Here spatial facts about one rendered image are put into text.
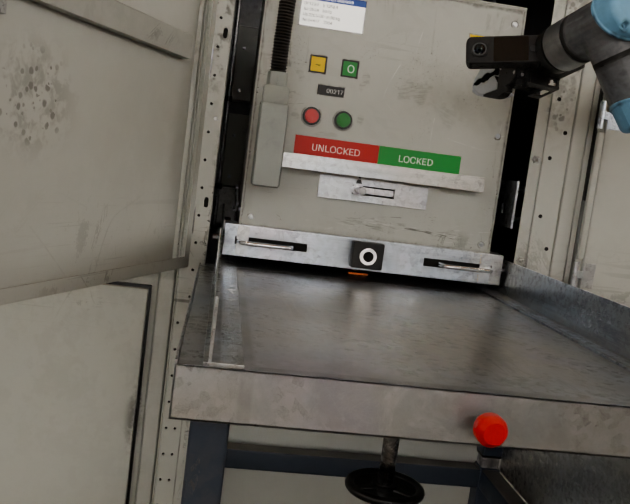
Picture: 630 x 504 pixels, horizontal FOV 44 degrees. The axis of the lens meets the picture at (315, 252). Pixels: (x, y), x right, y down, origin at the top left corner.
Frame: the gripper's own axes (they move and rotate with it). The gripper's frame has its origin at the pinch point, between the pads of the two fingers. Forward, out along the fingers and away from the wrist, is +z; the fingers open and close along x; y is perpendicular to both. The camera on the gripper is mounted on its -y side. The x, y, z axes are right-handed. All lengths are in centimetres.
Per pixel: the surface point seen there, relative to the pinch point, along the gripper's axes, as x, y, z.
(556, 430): -56, -17, -45
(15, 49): -17, -74, -17
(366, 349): -49, -31, -29
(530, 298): -35.4, 15.2, 2.1
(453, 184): -14.8, 3.7, 11.1
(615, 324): -42, 8, -27
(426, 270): -30.4, 3.4, 18.6
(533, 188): -13.8, 18.7, 7.1
